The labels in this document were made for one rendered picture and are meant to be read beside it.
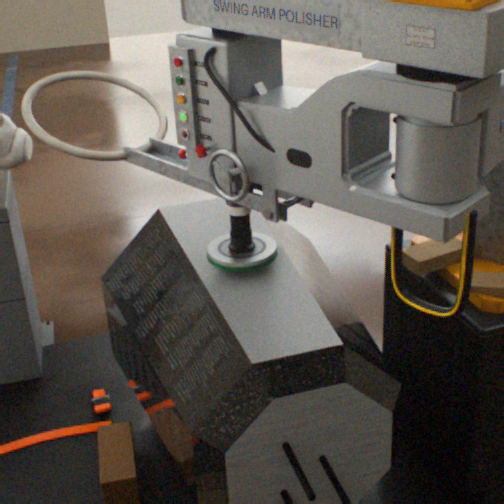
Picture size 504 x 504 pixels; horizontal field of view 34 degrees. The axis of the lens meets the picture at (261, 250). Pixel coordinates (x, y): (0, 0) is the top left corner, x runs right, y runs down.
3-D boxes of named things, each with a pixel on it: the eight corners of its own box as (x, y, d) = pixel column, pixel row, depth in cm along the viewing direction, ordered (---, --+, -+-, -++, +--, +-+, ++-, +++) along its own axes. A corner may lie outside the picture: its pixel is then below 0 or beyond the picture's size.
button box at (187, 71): (203, 147, 232) (194, 46, 219) (196, 150, 230) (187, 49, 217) (183, 141, 237) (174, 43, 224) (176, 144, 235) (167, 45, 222)
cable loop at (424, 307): (469, 326, 206) (480, 211, 191) (462, 332, 204) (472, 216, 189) (393, 297, 220) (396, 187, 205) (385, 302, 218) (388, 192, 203)
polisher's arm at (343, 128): (487, 254, 205) (505, 59, 182) (437, 291, 190) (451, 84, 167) (267, 185, 250) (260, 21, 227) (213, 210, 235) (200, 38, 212)
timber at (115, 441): (101, 451, 302) (97, 425, 297) (134, 445, 304) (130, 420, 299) (105, 510, 276) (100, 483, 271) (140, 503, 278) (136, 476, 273)
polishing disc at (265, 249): (254, 229, 266) (254, 225, 266) (289, 254, 250) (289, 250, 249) (195, 246, 257) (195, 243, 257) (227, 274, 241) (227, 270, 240)
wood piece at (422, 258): (448, 247, 269) (449, 233, 266) (469, 259, 261) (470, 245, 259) (398, 263, 261) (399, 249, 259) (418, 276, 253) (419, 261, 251)
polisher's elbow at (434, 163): (414, 168, 208) (417, 92, 198) (487, 182, 197) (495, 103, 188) (379, 195, 194) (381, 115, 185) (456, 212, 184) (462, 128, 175)
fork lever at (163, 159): (320, 203, 237) (320, 187, 234) (276, 226, 224) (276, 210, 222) (160, 147, 278) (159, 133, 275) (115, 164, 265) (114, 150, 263)
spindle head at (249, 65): (330, 191, 234) (329, 33, 213) (279, 217, 220) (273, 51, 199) (239, 163, 256) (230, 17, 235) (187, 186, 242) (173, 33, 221)
